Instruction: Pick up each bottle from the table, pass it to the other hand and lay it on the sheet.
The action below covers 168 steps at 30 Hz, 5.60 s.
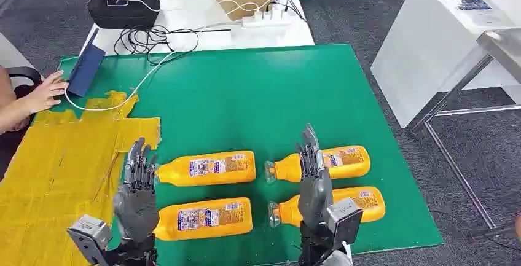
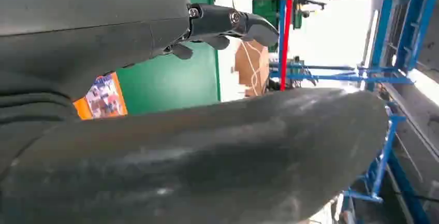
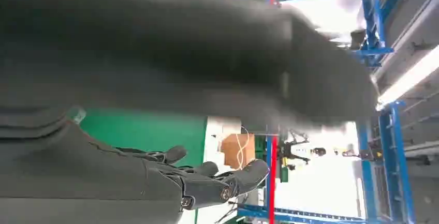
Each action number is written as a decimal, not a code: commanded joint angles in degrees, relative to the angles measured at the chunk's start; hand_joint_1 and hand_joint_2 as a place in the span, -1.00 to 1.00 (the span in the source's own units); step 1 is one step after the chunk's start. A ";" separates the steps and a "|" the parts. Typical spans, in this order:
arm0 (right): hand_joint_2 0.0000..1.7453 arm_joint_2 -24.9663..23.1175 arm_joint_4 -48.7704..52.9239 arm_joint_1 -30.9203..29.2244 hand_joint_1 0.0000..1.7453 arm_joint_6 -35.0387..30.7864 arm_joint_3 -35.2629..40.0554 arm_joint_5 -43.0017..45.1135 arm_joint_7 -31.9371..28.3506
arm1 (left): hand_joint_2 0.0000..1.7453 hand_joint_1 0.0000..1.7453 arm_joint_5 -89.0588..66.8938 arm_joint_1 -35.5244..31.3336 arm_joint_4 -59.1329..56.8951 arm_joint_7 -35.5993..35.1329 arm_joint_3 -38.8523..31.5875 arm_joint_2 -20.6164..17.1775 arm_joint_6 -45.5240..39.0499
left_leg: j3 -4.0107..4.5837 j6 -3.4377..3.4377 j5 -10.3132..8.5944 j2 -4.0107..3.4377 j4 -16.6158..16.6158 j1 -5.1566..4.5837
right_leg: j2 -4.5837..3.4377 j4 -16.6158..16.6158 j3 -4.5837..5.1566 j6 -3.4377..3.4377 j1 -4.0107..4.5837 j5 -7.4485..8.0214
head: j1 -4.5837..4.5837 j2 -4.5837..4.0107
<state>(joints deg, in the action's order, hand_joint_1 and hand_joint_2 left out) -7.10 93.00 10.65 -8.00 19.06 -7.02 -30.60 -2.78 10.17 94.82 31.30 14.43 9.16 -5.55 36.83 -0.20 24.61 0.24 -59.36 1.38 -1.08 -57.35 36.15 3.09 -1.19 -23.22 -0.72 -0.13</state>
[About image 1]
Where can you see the steel frame table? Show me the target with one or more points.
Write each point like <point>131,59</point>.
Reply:
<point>504,46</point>

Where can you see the black chair armrest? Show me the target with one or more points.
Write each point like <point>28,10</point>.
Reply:
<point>24,71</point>

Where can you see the green mat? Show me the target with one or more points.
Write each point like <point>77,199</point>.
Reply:
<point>252,93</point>

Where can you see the printed paper sheet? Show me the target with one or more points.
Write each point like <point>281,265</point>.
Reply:
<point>484,16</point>

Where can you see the white desk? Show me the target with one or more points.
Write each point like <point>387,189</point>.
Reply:
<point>423,44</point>

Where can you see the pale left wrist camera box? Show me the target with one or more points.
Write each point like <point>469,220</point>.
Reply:
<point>87,231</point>

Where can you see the white power strip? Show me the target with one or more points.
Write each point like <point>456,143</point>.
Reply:
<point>260,22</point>

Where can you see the black bag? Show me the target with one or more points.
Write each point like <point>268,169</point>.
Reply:
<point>122,16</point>

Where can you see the orange drink bottle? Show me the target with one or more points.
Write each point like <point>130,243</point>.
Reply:
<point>350,162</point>
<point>211,168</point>
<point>203,219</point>
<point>366,205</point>

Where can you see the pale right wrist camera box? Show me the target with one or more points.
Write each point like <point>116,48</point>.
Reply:
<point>346,215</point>

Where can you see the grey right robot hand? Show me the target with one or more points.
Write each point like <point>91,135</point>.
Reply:
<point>314,199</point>

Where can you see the white table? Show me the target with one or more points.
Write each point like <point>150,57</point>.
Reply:
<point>195,7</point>

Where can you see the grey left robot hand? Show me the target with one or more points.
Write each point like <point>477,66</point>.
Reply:
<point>136,211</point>

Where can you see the yellow sheet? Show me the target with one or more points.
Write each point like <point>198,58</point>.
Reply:
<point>53,166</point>

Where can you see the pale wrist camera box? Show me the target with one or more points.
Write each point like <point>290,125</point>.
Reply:
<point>87,231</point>
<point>346,215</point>

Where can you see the person's hand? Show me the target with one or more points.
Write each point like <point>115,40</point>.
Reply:
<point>44,93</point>

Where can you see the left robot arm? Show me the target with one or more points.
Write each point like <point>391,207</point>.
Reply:
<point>134,254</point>

